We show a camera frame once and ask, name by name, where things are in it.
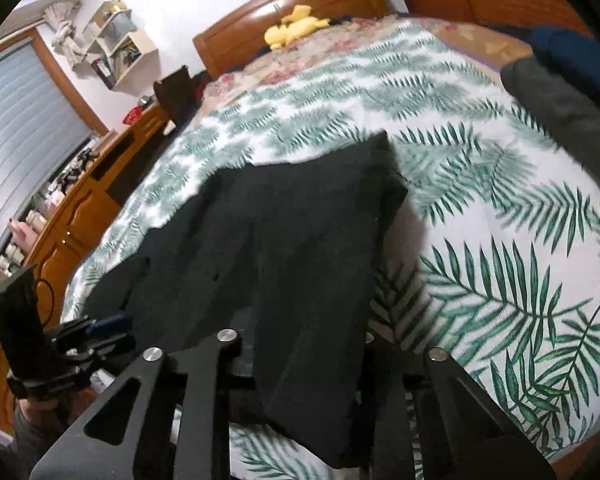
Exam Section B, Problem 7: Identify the black cable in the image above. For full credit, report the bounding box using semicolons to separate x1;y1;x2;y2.
33;277;57;327

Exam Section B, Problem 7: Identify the person's left forearm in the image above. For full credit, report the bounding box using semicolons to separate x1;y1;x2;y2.
9;410;77;480

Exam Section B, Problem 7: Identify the floral blanket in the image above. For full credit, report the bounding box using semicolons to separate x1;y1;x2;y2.
200;12;538;107

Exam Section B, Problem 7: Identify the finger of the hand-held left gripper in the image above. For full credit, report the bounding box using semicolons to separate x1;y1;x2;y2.
80;336;137;360
55;313;134;338

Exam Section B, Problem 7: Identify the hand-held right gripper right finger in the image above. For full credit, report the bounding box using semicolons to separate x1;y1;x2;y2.
360;332;557;480

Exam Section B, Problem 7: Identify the row of bottles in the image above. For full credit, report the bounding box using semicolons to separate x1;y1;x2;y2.
0;135;107;282

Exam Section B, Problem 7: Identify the leaf print bedsheet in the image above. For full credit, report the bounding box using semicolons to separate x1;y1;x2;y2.
60;19;600;480

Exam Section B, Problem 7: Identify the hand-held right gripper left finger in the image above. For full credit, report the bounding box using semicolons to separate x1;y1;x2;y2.
30;329;257;480

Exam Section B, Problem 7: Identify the white wall shelf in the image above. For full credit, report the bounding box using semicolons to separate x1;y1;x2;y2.
82;0;160;91

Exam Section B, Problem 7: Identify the yellow plush toy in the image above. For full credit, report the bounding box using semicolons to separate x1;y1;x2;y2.
263;4;331;51

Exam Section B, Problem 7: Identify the pale hanging bundle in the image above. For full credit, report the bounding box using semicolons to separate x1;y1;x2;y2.
44;2;89;69

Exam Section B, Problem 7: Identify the dark grey garment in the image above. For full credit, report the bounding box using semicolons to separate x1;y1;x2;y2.
500;57;600;202

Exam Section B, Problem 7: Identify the grey window blind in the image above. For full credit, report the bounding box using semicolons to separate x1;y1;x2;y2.
0;37;97;257

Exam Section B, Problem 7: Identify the navy blue garment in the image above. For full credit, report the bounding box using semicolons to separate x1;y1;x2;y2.
527;25;600;94

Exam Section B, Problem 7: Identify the person's left hand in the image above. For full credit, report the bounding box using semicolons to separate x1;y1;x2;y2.
15;395;81;430

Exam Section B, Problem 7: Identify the black coat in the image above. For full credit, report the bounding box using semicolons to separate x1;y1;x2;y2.
62;130;411;469

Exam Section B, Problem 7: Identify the wooden dresser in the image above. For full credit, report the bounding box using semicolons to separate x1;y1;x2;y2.
0;102;182;437

